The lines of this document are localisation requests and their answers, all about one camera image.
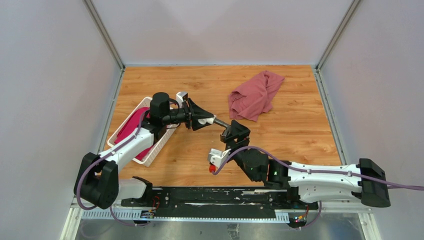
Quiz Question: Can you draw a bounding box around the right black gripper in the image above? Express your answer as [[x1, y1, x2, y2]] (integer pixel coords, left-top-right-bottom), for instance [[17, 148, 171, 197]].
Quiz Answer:
[[221, 118, 258, 181]]

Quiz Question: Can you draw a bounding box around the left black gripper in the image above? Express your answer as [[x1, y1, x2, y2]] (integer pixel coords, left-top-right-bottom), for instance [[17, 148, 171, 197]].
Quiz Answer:
[[162, 98, 213, 131]]

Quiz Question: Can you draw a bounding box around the white pipe elbow fitting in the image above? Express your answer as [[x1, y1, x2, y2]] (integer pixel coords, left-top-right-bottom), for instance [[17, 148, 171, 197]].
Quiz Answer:
[[197, 115, 217, 126]]

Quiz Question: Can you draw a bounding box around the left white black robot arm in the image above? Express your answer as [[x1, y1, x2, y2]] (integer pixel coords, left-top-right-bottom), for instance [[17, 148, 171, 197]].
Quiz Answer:
[[73, 92, 216, 210]]

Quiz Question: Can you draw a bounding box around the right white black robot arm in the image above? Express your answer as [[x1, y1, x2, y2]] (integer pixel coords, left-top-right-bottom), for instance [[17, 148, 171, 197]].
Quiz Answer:
[[209, 119, 391, 209]]

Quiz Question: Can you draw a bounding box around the dusty pink cloth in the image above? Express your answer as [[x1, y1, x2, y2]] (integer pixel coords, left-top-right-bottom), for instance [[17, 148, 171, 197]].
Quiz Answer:
[[228, 70, 285, 122]]

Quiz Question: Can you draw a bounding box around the white plastic basket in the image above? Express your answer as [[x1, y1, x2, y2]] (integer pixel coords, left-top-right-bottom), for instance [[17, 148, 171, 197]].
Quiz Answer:
[[106, 96, 177, 167]]

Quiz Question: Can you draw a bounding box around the magenta cloth in basket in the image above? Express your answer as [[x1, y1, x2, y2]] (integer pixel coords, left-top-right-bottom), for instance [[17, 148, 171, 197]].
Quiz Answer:
[[102, 108, 168, 167]]

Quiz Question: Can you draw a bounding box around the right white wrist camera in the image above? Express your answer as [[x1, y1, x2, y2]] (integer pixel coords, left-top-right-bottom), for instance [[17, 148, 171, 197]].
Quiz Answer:
[[207, 148, 231, 175]]

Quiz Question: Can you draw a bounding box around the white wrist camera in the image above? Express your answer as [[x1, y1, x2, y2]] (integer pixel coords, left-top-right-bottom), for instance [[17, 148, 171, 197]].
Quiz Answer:
[[176, 91, 188, 107], [207, 148, 231, 175]]

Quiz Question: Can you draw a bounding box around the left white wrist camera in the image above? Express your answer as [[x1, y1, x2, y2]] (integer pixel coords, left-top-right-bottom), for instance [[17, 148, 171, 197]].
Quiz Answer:
[[176, 91, 188, 107]]

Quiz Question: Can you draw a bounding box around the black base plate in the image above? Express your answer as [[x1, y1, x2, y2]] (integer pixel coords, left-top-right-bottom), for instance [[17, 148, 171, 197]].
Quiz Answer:
[[121, 186, 319, 219]]

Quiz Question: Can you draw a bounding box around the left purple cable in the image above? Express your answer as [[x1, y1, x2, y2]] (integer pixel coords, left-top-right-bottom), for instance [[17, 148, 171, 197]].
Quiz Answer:
[[75, 110, 150, 228]]

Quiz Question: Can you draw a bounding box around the aluminium frame rail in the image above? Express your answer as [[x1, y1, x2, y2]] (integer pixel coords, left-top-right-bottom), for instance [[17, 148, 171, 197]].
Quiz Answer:
[[71, 185, 374, 224]]

